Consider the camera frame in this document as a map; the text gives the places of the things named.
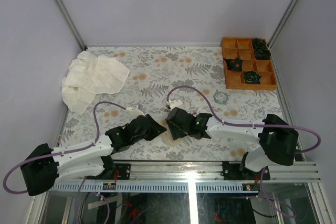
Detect black fabric flower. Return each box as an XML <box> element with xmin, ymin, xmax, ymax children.
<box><xmin>251</xmin><ymin>38</ymin><xmax>267</xmax><ymax>49</ymax></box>
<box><xmin>254</xmin><ymin>48</ymin><xmax>271</xmax><ymax>60</ymax></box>

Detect aluminium front rail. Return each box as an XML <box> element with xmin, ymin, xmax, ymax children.
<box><xmin>36</xmin><ymin>159</ymin><xmax>322</xmax><ymax>183</ymax></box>

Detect green beaded bracelet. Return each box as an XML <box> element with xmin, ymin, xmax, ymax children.
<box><xmin>213</xmin><ymin>91</ymin><xmax>228</xmax><ymax>104</ymax></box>

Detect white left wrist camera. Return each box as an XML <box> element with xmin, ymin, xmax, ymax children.
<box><xmin>126</xmin><ymin>106</ymin><xmax>145</xmax><ymax>118</ymax></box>

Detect black fabric flower top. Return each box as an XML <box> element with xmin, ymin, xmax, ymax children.
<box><xmin>251</xmin><ymin>38</ymin><xmax>267</xmax><ymax>49</ymax></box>

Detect wooden compartment tray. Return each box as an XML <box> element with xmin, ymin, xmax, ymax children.
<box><xmin>221</xmin><ymin>37</ymin><xmax>277</xmax><ymax>91</ymax></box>

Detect black flower orange dots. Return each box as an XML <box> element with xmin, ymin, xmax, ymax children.
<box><xmin>224</xmin><ymin>58</ymin><xmax>243</xmax><ymax>72</ymax></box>

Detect crumpled white cloth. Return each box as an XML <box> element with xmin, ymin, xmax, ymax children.
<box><xmin>61</xmin><ymin>51</ymin><xmax>130</xmax><ymax>115</ymax></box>

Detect beige round jewelry case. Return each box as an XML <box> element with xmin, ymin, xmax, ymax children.
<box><xmin>160</xmin><ymin>120</ymin><xmax>183</xmax><ymax>147</ymax></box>

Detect floral patterned table mat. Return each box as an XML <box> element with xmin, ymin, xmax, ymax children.
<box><xmin>58</xmin><ymin>47</ymin><xmax>282</xmax><ymax>146</ymax></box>

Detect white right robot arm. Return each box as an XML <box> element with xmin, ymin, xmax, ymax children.
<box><xmin>166</xmin><ymin>108</ymin><xmax>299</xmax><ymax>180</ymax></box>

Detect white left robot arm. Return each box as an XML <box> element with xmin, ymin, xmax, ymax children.
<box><xmin>20</xmin><ymin>114</ymin><xmax>166</xmax><ymax>196</ymax></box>

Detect black flower yellow green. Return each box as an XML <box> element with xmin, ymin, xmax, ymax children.
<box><xmin>243</xmin><ymin>70</ymin><xmax>261</xmax><ymax>84</ymax></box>

